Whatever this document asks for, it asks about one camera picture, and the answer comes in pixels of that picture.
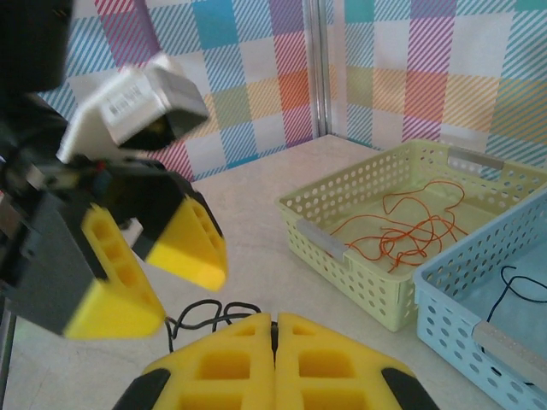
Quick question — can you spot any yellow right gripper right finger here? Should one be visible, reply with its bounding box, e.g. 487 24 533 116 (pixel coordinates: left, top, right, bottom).
276 312 441 410

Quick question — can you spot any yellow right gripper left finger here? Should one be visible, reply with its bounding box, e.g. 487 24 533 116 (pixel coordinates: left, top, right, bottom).
117 312 275 410

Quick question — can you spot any black cable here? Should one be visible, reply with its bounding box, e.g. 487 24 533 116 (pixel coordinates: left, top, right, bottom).
481 263 547 378
163 300 274 352

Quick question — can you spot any pale green perforated basket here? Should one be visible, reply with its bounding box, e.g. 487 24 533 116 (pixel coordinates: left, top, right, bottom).
276 142 547 333

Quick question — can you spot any light blue perforated basket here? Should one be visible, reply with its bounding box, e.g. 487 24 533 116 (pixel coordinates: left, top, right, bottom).
411 182 547 410

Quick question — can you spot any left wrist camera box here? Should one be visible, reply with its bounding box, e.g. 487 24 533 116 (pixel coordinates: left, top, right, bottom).
56 52 211 166

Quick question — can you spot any aluminium frame post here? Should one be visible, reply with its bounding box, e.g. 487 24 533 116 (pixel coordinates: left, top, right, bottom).
304 0 344 138

